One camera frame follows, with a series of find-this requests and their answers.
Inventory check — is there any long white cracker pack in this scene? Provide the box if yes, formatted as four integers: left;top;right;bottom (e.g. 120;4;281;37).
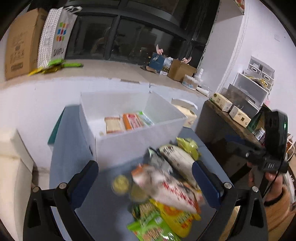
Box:
159;144;200;190

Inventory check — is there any white SANFU paper bag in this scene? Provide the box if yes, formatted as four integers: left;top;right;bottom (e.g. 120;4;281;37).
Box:
37;6;82;68

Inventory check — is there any jelly cup left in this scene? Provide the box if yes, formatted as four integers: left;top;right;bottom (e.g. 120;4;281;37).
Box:
111;175;130;195

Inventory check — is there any silver foil snack bag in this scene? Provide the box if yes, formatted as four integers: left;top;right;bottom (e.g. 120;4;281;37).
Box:
146;148;173;174

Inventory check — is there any tissue pack on shelf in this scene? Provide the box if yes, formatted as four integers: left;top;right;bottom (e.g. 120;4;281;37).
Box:
210;92;232;113
229;105;251;128

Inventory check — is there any green seaweed snack bag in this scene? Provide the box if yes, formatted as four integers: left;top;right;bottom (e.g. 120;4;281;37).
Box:
127;211;180;241

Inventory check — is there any white storage box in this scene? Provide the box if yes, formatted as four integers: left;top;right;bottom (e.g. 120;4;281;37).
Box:
79;92;187;171

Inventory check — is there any small brown cardboard box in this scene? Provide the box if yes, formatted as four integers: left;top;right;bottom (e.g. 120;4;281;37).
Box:
168;59;196;82

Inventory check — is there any green yellow sachets pile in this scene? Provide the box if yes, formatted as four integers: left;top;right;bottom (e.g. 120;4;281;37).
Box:
28;59;84;76

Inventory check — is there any wooden side shelf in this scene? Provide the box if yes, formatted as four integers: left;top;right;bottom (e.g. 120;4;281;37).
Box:
205;100;261;147

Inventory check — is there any jelly cup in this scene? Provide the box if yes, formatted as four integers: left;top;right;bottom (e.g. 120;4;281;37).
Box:
129;183;149;203
111;175;130;195

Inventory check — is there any yellow sunflower snack bag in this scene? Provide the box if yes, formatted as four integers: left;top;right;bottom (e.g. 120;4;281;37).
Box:
149;199;201;238

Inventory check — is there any yellow green small snack bag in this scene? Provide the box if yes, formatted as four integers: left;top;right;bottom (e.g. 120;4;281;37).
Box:
176;137;201;161

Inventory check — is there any black window frame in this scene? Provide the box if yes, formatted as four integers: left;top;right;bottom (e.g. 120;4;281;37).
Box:
66;0;220;67

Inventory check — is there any open tissue pack on table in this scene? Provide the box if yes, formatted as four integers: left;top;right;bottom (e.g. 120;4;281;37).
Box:
171;98;198;128

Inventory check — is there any white spray bottle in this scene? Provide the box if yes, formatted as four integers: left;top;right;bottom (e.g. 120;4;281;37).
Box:
194;68;204;80

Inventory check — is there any white red rice cracker bag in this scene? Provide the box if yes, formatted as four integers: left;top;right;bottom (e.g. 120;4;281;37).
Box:
131;164;204;214

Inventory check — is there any orange snack bar pack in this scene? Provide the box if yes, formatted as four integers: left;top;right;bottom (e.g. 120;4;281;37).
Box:
122;113;144;131

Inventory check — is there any green peas snack packet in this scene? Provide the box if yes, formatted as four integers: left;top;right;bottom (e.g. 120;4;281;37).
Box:
132;202;156;219

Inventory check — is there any jelly cup right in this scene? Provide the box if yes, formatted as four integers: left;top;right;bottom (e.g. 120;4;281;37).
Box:
129;183;149;203

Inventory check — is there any blue gift box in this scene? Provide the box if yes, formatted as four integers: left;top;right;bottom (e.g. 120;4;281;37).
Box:
148;52;174;76

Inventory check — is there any white plastic drawer unit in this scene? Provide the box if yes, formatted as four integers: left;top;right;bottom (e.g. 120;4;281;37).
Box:
225;56;275;118

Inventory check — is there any person's right hand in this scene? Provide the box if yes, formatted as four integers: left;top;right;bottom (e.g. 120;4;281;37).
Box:
247;161;285;202

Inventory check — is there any cotton swab container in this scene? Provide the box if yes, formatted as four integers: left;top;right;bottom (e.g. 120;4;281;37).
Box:
182;75;199;90

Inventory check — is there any beige pastry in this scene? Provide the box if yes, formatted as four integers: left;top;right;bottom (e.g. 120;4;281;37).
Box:
104;116;123;133

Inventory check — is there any brown cardboard box left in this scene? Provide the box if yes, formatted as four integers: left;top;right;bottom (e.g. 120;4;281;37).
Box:
5;8;48;80

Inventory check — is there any white sofa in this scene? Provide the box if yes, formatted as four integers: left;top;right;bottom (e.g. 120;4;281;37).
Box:
1;128;34;240

